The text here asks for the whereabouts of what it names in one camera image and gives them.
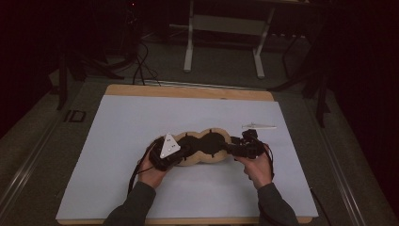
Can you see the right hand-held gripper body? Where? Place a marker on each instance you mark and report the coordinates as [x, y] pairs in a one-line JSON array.
[[249, 149]]

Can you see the black stand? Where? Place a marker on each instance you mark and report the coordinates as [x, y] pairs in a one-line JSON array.
[[62, 81], [321, 100]]

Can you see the person's right hand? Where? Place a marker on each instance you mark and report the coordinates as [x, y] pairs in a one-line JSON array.
[[258, 171]]

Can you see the person's left hand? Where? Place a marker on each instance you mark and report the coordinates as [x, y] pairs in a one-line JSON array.
[[150, 175]]

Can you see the white table mat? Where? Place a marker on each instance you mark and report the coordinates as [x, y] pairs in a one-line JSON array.
[[125, 125]]

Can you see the tan plush pad black lining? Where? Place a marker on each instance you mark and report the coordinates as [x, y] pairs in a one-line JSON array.
[[207, 144]]

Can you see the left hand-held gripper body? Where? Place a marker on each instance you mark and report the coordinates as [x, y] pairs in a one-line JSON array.
[[169, 147]]

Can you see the white metal stand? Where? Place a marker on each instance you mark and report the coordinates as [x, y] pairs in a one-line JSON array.
[[226, 25]]

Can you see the metal floor rail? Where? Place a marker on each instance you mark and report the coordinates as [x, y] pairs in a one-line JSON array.
[[340, 169], [28, 166]]

